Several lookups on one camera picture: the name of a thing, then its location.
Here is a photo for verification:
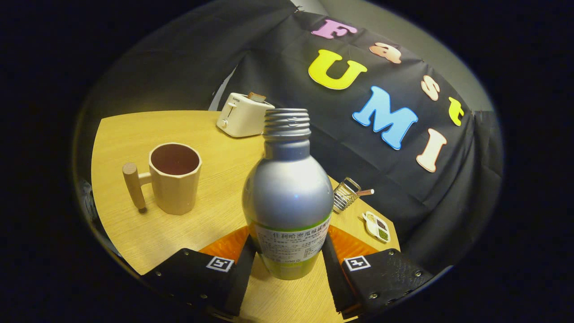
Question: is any white divided condiment dish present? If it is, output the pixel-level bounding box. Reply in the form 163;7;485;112
362;211;391;244

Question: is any metal wire basket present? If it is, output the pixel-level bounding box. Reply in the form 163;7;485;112
333;177;362;214

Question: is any cream white toaster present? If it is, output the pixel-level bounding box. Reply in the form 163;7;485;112
216;92;275;138

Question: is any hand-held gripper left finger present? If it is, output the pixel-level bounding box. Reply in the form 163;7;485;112
141;225;257;317

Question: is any wooden table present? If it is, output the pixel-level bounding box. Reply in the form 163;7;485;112
91;110;401;323

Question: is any silver bottle green label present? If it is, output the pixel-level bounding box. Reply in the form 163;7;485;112
242;108;335;281

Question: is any beige cup wooden handle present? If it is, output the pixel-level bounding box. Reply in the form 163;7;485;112
122;143;203;216

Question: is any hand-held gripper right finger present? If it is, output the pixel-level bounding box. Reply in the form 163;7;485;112
321;224;435;320

